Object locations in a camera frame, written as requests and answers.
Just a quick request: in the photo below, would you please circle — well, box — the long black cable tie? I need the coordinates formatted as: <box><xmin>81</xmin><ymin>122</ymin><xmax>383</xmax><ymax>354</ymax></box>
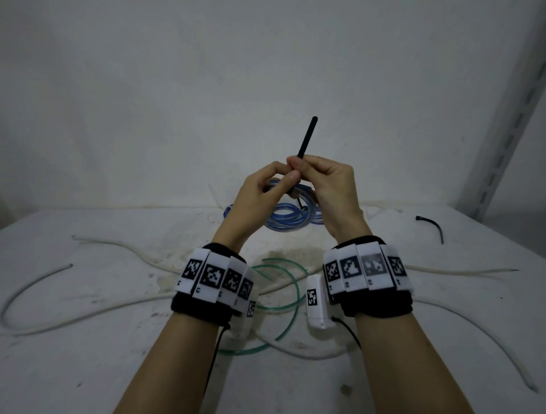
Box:
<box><xmin>416</xmin><ymin>216</ymin><xmax>445</xmax><ymax>246</ymax></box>

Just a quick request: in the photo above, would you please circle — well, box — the white perforated shelf upright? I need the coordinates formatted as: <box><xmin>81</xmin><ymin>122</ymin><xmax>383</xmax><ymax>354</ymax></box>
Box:
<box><xmin>458</xmin><ymin>25</ymin><xmax>546</xmax><ymax>221</ymax></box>

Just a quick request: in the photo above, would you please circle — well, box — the curled black cable tie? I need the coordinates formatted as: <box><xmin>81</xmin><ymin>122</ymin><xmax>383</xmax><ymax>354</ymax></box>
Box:
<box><xmin>296</xmin><ymin>115</ymin><xmax>319</xmax><ymax>159</ymax></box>

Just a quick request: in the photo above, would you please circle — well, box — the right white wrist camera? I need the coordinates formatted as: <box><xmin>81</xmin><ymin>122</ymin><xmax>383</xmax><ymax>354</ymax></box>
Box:
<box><xmin>306</xmin><ymin>274</ymin><xmax>342</xmax><ymax>329</ymax></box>

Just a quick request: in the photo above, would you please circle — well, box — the white tube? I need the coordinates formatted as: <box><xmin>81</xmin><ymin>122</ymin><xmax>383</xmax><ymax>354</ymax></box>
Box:
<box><xmin>2</xmin><ymin>234</ymin><xmax>539</xmax><ymax>392</ymax></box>
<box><xmin>1</xmin><ymin>264</ymin><xmax>74</xmax><ymax>332</ymax></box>

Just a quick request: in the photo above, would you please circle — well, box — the green tube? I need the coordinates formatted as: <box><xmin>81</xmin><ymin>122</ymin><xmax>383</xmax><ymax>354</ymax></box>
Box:
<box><xmin>217</xmin><ymin>258</ymin><xmax>309</xmax><ymax>355</ymax></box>

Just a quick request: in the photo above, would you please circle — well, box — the person's left forearm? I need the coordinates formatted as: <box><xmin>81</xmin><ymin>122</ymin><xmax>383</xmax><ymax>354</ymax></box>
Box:
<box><xmin>113</xmin><ymin>313</ymin><xmax>231</xmax><ymax>414</ymax></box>

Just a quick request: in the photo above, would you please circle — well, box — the right black marker wristband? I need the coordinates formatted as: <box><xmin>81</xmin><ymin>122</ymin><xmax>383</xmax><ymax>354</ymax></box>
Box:
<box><xmin>322</xmin><ymin>235</ymin><xmax>415</xmax><ymax>318</ymax></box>

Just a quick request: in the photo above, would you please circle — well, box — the black camera cord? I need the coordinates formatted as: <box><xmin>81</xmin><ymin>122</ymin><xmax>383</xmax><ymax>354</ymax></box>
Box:
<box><xmin>332</xmin><ymin>315</ymin><xmax>362</xmax><ymax>350</ymax></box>
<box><xmin>204</xmin><ymin>324</ymin><xmax>231</xmax><ymax>393</ymax></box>

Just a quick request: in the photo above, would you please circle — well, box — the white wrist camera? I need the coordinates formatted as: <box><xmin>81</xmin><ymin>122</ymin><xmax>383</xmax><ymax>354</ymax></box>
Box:
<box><xmin>232</xmin><ymin>294</ymin><xmax>258</xmax><ymax>338</ymax></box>
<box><xmin>306</xmin><ymin>274</ymin><xmax>342</xmax><ymax>329</ymax></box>

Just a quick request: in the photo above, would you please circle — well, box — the person's left hand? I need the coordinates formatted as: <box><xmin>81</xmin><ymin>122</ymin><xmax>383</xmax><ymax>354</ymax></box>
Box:
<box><xmin>212</xmin><ymin>161</ymin><xmax>301</xmax><ymax>252</ymax></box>

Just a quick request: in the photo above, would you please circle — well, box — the right black camera cord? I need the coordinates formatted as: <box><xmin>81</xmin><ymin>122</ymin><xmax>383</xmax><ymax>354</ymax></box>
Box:
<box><xmin>332</xmin><ymin>315</ymin><xmax>362</xmax><ymax>350</ymax></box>

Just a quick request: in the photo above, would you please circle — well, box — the left black marker wristband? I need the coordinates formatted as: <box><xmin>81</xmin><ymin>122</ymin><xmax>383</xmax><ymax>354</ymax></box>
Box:
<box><xmin>170</xmin><ymin>243</ymin><xmax>257</xmax><ymax>327</ymax></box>

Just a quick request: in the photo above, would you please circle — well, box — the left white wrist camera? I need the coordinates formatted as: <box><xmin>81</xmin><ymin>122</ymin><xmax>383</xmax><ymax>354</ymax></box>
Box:
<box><xmin>232</xmin><ymin>294</ymin><xmax>258</xmax><ymax>338</ymax></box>

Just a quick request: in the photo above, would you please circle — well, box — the black marker wristband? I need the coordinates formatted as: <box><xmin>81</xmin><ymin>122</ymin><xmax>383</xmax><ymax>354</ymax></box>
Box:
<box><xmin>170</xmin><ymin>243</ymin><xmax>257</xmax><ymax>327</ymax></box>
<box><xmin>322</xmin><ymin>235</ymin><xmax>415</xmax><ymax>318</ymax></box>

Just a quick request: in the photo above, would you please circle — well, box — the left black camera cord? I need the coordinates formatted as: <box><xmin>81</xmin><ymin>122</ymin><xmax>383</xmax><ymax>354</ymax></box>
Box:
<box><xmin>204</xmin><ymin>324</ymin><xmax>231</xmax><ymax>393</ymax></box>

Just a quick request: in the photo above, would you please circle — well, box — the person's right hand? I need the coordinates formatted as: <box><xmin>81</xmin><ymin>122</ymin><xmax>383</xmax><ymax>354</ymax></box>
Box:
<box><xmin>286</xmin><ymin>154</ymin><xmax>373</xmax><ymax>245</ymax></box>

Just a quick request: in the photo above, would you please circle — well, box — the person's right forearm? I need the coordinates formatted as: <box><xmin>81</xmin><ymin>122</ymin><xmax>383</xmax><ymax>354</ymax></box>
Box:
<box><xmin>354</xmin><ymin>313</ymin><xmax>474</xmax><ymax>414</ymax></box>

